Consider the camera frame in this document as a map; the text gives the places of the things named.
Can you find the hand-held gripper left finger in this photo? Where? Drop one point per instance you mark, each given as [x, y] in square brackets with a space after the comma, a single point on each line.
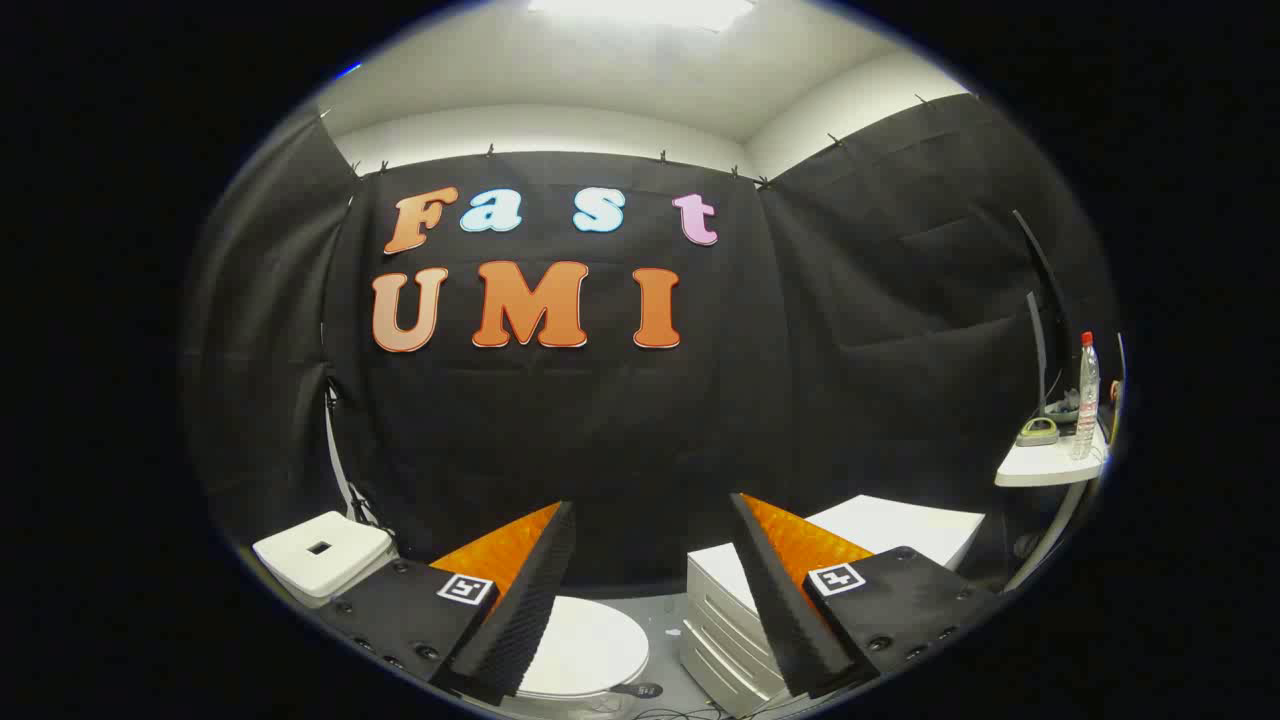
[520, 620]

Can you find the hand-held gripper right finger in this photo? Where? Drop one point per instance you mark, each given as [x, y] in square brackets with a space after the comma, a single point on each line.
[785, 620]

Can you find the white toilet lid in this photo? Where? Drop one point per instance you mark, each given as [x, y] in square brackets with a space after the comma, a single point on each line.
[590, 645]

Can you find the white toilet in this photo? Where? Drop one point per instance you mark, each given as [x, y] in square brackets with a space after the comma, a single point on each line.
[320, 555]

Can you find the white drawer cabinet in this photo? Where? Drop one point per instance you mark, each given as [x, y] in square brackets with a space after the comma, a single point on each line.
[900, 525]

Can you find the black backdrop cloth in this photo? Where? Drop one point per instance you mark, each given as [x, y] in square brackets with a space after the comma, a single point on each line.
[620, 430]

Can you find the white side desk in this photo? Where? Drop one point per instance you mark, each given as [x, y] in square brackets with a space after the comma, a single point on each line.
[1045, 465]

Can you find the clear plastic water bottle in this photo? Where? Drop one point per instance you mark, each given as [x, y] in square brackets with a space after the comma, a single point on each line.
[1086, 400]

